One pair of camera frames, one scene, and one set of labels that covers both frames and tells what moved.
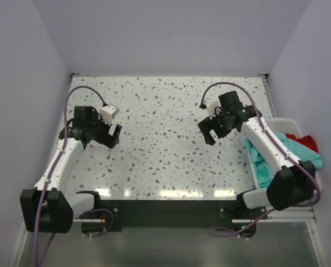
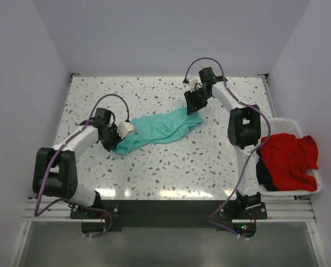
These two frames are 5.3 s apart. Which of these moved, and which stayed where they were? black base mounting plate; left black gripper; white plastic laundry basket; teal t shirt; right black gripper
Moved: right black gripper; teal t shirt
Stayed: black base mounting plate; white plastic laundry basket; left black gripper
